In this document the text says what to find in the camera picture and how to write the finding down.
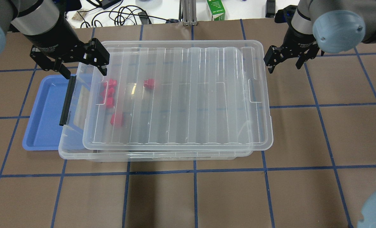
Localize blue plastic tray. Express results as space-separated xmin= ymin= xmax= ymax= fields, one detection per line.
xmin=22 ymin=75 xmax=90 ymax=151

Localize red block under lid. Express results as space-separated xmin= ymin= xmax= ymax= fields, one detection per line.
xmin=143 ymin=79 xmax=155 ymax=90

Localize clear plastic box lid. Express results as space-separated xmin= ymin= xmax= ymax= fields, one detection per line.
xmin=83 ymin=40 xmax=273 ymax=151

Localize black power adapter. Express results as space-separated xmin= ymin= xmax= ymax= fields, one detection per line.
xmin=138 ymin=10 xmax=152 ymax=25

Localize aluminium frame post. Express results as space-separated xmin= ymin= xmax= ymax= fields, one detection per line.
xmin=179 ymin=0 xmax=197 ymax=26

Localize black box handle bar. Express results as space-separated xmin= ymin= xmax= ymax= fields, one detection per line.
xmin=59 ymin=75 xmax=77 ymax=126

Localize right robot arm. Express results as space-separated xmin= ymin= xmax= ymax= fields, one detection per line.
xmin=264 ymin=0 xmax=376 ymax=228

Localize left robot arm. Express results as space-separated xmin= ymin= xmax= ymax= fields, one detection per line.
xmin=0 ymin=0 xmax=110 ymax=79

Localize black cables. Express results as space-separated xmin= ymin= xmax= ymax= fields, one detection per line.
xmin=77 ymin=0 xmax=179 ymax=29

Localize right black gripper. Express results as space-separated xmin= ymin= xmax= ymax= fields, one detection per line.
xmin=263 ymin=30 xmax=320 ymax=74

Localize green white carton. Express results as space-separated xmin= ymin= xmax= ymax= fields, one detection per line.
xmin=206 ymin=0 xmax=226 ymax=21

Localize clear plastic storage box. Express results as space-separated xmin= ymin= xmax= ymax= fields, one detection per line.
xmin=59 ymin=47 xmax=259 ymax=162

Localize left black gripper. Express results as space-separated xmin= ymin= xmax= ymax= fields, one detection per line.
xmin=29 ymin=38 xmax=110 ymax=79

